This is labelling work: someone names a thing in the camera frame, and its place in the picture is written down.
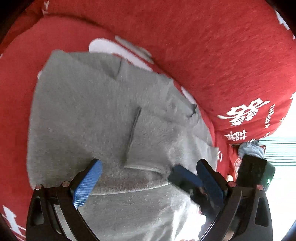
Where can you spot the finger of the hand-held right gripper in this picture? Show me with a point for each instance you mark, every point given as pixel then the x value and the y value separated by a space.
pixel 185 174

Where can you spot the blue denim cloth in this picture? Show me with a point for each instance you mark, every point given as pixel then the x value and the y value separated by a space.
pixel 251 149

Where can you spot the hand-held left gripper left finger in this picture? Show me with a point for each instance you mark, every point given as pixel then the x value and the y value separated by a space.
pixel 87 183

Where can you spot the red sofa with white print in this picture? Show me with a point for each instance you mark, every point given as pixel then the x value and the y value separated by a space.
pixel 208 58

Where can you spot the grey fleece garment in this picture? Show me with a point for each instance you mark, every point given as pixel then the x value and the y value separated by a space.
pixel 97 120

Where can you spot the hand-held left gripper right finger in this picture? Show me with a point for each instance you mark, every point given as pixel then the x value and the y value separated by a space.
pixel 211 183

